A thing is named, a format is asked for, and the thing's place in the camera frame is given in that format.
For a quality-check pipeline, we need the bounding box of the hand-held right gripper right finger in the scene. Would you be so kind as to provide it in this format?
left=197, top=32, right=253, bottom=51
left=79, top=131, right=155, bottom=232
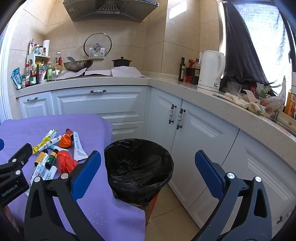
left=194, top=150, right=273, bottom=241

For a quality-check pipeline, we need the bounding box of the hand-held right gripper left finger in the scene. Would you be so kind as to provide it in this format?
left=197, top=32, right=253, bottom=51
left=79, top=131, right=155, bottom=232
left=24, top=150, right=105, bottom=241

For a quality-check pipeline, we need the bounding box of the yellow bottle with black cap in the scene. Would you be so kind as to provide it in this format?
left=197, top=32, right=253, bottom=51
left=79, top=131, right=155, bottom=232
left=34, top=149, right=48, bottom=167

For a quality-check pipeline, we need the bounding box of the yellow ointment tube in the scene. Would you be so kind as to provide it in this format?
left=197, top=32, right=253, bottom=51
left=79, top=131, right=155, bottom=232
left=32, top=135, right=52, bottom=154

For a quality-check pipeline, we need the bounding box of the red-orange plastic bag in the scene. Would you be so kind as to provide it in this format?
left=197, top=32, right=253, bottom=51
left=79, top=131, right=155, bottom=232
left=56, top=151, right=78, bottom=174

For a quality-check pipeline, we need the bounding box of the large white tube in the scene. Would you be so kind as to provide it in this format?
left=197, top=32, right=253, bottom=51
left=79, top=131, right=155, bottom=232
left=73, top=131, right=89, bottom=161

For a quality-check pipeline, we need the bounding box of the green bottle with black cap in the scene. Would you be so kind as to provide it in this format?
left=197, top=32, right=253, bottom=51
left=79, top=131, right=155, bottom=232
left=45, top=149, right=59, bottom=171

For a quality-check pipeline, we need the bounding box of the white tube with green print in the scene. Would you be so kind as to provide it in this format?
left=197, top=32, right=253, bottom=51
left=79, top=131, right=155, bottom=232
left=42, top=166, right=58, bottom=181

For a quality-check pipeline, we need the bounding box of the white green ointment tube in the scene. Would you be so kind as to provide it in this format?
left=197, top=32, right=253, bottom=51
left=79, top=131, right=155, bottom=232
left=45, top=128, right=57, bottom=141

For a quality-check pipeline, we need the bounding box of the orange wrapper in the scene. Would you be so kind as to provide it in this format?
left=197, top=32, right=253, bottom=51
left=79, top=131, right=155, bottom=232
left=59, top=134, right=74, bottom=149

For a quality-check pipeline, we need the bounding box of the trash bin with black bag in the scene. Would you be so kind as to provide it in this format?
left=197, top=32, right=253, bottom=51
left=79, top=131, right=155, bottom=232
left=104, top=138, right=174, bottom=229

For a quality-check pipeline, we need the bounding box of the person's left hand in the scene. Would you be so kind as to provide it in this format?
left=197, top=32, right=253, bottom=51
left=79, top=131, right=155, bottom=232
left=0, top=205, right=25, bottom=234

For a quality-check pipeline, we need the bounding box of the small white cabinet door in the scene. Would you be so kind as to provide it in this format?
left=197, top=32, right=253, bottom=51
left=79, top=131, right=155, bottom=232
left=18, top=91, right=55, bottom=120

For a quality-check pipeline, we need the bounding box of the purple tablecloth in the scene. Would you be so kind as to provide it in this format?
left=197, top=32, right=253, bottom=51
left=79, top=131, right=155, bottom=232
left=0, top=113, right=147, bottom=241

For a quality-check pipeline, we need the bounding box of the wide white cabinet front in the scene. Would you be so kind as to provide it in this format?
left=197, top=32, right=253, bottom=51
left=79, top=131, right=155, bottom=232
left=51, top=86, right=148, bottom=139

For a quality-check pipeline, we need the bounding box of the blue snack packet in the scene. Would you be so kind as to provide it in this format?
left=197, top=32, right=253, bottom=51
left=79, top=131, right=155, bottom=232
left=11, top=67, right=23, bottom=90

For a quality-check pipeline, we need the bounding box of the spice rack with condiments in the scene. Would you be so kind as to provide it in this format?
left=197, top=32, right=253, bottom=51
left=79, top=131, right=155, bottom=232
left=21, top=38, right=64, bottom=87

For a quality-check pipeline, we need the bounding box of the cream rag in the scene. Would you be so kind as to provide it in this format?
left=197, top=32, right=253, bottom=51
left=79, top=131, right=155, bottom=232
left=214, top=91, right=271, bottom=117

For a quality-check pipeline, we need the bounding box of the drinking glass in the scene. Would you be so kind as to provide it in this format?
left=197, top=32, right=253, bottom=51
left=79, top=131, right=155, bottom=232
left=230, top=82, right=242, bottom=94

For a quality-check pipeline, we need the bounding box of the steel sink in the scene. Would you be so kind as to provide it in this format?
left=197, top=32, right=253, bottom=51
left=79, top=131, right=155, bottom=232
left=269, top=111, right=296, bottom=137

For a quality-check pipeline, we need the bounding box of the white cloth on stove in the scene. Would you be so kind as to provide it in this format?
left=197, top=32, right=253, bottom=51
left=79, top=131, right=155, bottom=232
left=55, top=67, right=114, bottom=80

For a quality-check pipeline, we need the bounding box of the white spice rack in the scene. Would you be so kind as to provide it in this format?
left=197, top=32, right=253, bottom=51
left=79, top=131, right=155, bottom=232
left=26, top=54, right=51, bottom=70

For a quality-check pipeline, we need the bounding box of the clear plastic bag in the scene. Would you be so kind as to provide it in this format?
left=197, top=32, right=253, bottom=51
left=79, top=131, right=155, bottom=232
left=259, top=76, right=287, bottom=112

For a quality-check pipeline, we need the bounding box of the green packet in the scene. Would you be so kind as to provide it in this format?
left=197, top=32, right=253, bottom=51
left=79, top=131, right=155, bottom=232
left=255, top=82, right=271, bottom=96

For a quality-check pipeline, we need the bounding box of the red and black container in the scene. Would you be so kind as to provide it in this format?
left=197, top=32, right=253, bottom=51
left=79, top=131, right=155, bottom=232
left=185, top=59, right=196, bottom=83

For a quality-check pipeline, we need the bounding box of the dark soy sauce bottle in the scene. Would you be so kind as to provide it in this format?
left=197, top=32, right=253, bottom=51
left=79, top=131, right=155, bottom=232
left=191, top=58, right=201, bottom=85

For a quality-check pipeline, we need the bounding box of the white electric kettle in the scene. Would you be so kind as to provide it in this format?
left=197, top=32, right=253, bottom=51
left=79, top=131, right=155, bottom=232
left=197, top=50, right=226, bottom=92

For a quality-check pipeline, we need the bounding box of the steel wok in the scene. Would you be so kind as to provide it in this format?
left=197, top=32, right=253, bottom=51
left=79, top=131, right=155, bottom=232
left=63, top=56, right=94, bottom=71

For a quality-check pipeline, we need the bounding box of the dark olive oil bottle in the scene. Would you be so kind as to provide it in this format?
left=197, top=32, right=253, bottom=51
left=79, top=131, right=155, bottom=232
left=178, top=57, right=186, bottom=82

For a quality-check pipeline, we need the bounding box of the pale cloth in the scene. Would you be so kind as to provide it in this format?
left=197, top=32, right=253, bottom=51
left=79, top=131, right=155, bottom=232
left=111, top=66, right=147, bottom=78

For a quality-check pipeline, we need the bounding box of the yellow orange carton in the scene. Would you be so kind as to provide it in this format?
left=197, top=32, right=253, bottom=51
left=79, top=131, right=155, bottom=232
left=283, top=89, right=296, bottom=118

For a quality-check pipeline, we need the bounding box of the paper towel roll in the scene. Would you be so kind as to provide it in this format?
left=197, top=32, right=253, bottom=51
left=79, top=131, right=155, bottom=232
left=42, top=39, right=51, bottom=56

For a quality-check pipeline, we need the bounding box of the black pot with lid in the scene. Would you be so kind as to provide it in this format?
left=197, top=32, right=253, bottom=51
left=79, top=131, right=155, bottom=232
left=111, top=57, right=133, bottom=68

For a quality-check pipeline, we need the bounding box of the white lid holder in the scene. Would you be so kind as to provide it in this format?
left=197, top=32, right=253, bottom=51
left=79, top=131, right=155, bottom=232
left=88, top=47, right=105, bottom=59

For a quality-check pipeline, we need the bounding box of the glass pot lid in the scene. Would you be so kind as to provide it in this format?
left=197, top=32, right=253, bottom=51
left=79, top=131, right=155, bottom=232
left=83, top=33, right=112, bottom=58

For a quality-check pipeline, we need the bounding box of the dark curtain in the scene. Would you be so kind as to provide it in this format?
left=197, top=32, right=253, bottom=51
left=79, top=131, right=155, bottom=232
left=220, top=1, right=278, bottom=96

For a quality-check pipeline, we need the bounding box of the window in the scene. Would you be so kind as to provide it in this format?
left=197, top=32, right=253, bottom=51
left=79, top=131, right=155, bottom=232
left=232, top=2, right=296, bottom=93

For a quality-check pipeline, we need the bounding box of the steel range hood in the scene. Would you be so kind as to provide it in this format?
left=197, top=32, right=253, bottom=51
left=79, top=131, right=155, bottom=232
left=62, top=0, right=160, bottom=22

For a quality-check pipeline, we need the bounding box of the white door frame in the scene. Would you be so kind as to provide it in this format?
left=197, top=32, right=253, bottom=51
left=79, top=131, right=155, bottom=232
left=0, top=23, right=18, bottom=124

